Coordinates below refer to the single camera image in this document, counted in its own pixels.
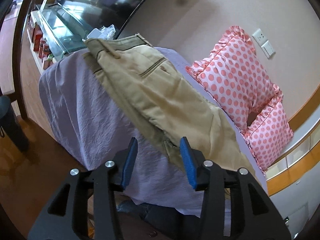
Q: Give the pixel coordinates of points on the lavender bed sheet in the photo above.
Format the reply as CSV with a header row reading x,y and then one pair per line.
x,y
89,125

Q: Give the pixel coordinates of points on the wooden bed frame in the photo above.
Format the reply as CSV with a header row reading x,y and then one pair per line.
x,y
295,156

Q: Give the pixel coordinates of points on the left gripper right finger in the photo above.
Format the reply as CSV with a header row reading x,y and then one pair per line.
x,y
234,205

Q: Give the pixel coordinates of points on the dark wooden door frame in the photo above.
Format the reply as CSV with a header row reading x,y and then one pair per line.
x,y
16,57

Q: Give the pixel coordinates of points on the pink polka dot pillow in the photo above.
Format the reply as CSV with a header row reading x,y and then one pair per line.
x,y
269,133
234,77

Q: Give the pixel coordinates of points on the glass top cabinet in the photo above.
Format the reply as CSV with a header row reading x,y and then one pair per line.
x,y
66,27

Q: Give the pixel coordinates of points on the white wall switch plate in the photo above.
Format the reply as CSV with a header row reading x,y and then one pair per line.
x,y
268,49

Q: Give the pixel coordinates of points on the white wall outlet plate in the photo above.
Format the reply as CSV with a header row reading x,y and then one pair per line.
x,y
259,37

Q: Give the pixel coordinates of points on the khaki pants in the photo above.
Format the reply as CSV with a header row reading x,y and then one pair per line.
x,y
161,103

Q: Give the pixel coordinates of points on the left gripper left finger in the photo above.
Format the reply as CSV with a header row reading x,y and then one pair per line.
x,y
65,214

